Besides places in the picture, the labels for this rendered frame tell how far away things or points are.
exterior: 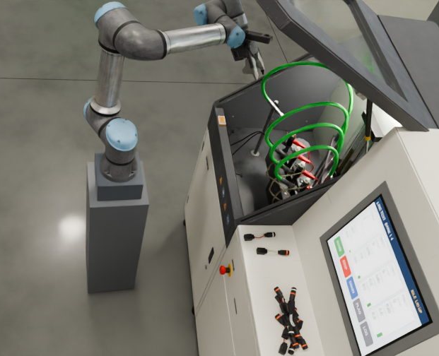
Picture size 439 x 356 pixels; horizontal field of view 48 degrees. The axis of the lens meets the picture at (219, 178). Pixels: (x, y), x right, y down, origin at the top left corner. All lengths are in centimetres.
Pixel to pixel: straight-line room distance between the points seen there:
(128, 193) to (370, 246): 98
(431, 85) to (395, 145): 45
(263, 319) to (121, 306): 117
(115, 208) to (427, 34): 146
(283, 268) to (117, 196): 73
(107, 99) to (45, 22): 246
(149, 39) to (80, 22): 270
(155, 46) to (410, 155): 85
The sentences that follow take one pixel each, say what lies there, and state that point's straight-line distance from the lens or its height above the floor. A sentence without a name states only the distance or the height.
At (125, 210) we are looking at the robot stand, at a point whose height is 77.
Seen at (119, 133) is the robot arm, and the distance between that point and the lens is 186.
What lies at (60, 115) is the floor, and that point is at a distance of 350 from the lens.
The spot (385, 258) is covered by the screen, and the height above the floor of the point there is 135.
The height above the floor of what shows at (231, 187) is 95.
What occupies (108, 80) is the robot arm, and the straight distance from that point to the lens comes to 182.
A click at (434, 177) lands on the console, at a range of 153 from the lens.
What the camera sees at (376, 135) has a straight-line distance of 197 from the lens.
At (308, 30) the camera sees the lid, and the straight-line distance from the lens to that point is 125.
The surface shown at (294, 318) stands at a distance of 173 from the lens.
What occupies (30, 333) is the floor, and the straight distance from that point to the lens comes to 268.
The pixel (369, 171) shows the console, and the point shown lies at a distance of 164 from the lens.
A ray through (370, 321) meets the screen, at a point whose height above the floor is 122.
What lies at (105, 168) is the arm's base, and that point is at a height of 94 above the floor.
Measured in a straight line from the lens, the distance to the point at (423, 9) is 509.
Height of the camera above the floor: 249
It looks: 50 degrees down
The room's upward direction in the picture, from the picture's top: 19 degrees clockwise
